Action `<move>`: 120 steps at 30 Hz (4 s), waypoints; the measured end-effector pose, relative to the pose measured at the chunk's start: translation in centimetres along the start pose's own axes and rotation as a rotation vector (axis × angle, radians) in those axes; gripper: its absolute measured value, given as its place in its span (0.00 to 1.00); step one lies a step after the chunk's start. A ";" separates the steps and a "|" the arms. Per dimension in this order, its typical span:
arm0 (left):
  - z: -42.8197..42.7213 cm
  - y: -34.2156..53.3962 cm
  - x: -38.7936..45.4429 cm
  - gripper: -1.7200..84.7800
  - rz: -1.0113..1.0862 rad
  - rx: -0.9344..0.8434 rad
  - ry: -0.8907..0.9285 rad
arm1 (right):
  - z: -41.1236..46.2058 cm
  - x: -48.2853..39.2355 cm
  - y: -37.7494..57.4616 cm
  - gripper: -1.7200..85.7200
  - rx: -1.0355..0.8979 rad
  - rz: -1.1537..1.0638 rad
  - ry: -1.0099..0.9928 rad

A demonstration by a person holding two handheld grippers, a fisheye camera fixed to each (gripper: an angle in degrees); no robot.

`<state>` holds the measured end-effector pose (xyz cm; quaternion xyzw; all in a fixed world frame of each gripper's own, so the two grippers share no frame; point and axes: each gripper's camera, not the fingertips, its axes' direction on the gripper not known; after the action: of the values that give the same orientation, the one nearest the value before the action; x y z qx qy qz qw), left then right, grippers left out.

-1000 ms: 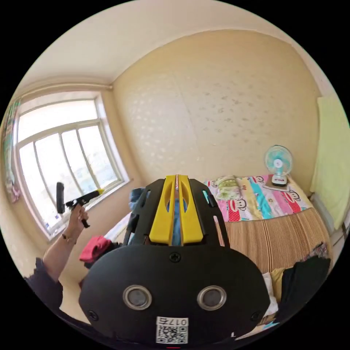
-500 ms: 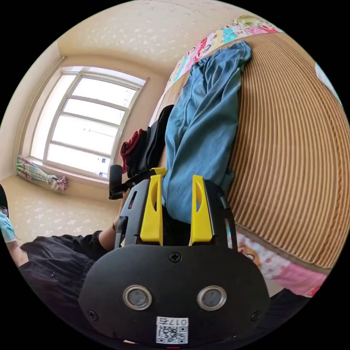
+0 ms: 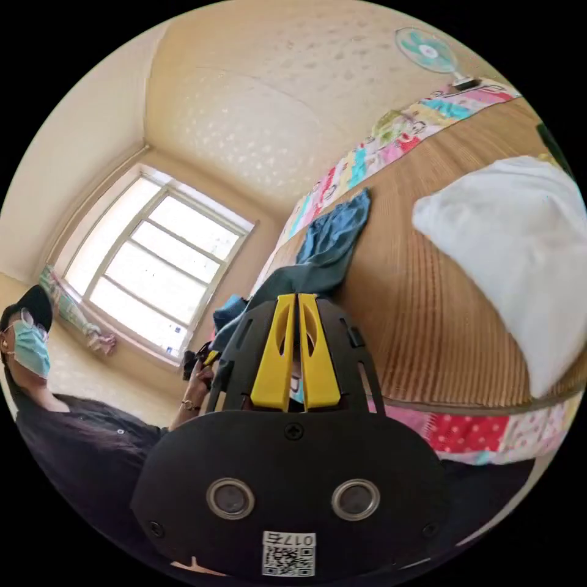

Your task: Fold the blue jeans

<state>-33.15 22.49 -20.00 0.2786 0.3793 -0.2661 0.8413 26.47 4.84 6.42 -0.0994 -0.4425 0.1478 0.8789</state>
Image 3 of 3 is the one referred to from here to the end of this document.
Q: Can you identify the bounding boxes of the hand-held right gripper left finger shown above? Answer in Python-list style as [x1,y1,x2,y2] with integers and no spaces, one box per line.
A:
[250,293,297,412]

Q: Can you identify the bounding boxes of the person's left hand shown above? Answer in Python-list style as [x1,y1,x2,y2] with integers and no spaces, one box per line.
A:
[183,360,215,406]

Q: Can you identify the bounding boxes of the blue jeans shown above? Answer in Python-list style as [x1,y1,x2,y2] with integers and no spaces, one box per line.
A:
[212,186,373,355]

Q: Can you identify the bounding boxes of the person's right hand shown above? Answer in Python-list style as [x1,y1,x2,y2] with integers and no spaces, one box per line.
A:
[170,555,226,577]

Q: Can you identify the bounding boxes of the bed with woven mat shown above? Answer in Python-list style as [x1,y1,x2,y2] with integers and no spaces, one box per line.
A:
[249,78,587,467]

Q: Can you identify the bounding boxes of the person's body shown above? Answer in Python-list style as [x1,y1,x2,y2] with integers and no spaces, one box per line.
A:
[0,284,538,580]

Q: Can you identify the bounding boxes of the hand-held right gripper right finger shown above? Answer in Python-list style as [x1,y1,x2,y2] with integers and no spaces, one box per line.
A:
[297,293,342,412]

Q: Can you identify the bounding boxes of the person's left forearm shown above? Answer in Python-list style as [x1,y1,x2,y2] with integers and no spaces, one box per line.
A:
[166,397,204,433]

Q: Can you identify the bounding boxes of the printed curtain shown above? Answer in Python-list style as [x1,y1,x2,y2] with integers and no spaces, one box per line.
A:
[38,263,118,356]

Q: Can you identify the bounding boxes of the teal fan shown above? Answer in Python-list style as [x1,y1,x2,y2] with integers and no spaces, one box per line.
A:
[394,26,483,91]

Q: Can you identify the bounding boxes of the white pillow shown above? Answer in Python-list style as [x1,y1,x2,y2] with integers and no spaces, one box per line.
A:
[412,155,587,400]

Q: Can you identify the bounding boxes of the window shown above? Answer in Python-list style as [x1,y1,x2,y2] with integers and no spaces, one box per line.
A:
[58,164,256,364]

